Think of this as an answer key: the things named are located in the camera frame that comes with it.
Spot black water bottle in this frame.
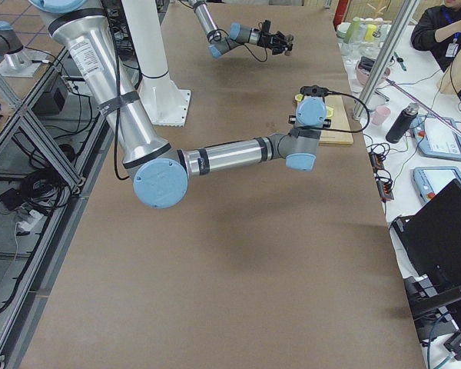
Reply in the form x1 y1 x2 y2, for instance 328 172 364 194
385 102 420 144

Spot wooden cutting board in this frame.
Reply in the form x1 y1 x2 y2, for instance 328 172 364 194
295 95 353 145

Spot blue teach pendant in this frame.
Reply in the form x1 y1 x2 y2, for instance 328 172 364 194
412 166 461 204
410 115 461 161

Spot black laptop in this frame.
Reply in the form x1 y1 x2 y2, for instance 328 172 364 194
390 178 461 293

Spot steel double jigger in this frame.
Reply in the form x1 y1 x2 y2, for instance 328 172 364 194
285 41 294 56

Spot green bottle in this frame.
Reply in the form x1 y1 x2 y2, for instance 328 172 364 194
343 17 361 44

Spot seated person in black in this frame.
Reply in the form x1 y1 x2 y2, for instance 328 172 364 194
410 0 461 71

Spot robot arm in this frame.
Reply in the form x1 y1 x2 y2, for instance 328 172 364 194
35 1 329 208
186 1 294 62

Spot pink cup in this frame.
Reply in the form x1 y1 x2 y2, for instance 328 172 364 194
372 105 391 126

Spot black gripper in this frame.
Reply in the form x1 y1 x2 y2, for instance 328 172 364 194
258 32 294 55

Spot orange black power strip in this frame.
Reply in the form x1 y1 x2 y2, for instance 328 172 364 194
369 151 394 203

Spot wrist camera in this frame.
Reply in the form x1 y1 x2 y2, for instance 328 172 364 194
300 85 330 98
260 20 271 34

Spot pink bowl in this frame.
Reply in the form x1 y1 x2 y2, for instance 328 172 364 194
355 56 391 86

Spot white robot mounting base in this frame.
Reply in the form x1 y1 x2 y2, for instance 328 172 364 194
122 0 191 127

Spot aluminium frame post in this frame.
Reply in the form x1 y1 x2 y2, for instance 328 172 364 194
360 0 420 105

